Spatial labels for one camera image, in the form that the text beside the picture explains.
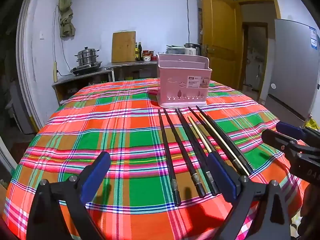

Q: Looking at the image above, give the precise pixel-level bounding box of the tall metal table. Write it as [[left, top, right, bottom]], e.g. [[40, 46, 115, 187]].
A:
[[105, 60, 160, 82]]

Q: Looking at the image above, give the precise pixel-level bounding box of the white plastic container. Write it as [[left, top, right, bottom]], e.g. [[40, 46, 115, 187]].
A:
[[166, 45, 185, 55]]

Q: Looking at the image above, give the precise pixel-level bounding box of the yellow wooden door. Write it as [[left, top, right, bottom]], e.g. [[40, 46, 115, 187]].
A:
[[200, 0, 243, 90]]

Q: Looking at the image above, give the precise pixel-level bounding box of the black wall cable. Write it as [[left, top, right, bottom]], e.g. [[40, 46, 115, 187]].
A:
[[185, 0, 192, 44]]

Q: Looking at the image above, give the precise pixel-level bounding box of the wooden cutting board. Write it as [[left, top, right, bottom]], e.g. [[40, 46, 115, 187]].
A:
[[111, 31, 136, 63]]

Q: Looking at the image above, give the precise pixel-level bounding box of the person's right hand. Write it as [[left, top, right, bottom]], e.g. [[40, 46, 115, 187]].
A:
[[301, 183, 320, 220]]

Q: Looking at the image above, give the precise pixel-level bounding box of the white electric kettle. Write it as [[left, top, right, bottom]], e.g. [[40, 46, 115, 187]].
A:
[[184, 43, 201, 55]]

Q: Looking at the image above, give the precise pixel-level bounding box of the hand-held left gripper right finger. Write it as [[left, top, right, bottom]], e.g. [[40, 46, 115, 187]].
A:
[[207, 152, 292, 240]]

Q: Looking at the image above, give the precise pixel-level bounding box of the pink utensil basket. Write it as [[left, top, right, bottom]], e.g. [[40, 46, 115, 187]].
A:
[[156, 53, 213, 108]]

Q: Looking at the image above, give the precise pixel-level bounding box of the silver refrigerator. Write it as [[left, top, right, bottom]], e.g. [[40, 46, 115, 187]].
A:
[[264, 19, 320, 128]]

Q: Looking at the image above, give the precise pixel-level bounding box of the steel steamer pot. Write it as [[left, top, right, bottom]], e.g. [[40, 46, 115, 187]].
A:
[[74, 47, 100, 66]]

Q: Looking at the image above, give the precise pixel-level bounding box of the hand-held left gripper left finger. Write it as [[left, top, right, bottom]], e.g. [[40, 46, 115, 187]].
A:
[[26, 151, 112, 240]]

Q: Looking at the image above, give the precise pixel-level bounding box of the narrow wall hanging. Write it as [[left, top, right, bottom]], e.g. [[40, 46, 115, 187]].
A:
[[197, 0, 202, 48]]

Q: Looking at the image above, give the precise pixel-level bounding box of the low metal table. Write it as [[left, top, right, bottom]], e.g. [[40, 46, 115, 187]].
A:
[[52, 66, 113, 105]]

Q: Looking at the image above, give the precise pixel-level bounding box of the yellow door frame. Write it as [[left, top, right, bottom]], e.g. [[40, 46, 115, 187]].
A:
[[235, 0, 282, 100]]

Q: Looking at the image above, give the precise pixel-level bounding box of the bamboo chopstick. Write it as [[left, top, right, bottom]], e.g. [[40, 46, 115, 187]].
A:
[[199, 113, 250, 176], [188, 116, 214, 154]]

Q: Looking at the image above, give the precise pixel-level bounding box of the plaid tablecloth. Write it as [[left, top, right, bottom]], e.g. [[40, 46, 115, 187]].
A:
[[5, 77, 310, 240]]

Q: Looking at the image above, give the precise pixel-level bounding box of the induction cooker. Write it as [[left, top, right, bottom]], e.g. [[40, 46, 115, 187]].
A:
[[70, 61, 103, 75]]

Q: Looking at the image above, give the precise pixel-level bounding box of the green curtain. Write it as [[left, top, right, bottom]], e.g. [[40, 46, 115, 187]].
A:
[[59, 0, 76, 38]]

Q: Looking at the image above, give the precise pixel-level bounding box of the white arched doorway frame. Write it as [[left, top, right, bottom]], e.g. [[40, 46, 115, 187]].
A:
[[16, 0, 50, 130]]

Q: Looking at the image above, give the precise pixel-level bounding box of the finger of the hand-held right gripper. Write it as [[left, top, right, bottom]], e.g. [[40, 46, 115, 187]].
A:
[[276, 121, 320, 143], [261, 129, 304, 153]]

